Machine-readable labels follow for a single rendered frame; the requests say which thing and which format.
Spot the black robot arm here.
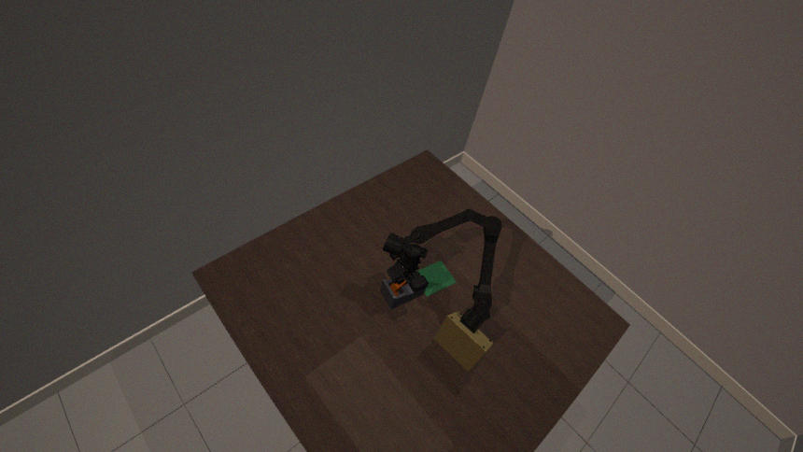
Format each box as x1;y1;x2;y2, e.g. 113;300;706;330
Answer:
383;209;502;333

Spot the orange l-shaped part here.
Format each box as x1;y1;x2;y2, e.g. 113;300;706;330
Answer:
390;281;407;296

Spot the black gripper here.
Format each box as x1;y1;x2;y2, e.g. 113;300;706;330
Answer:
389;251;429;292

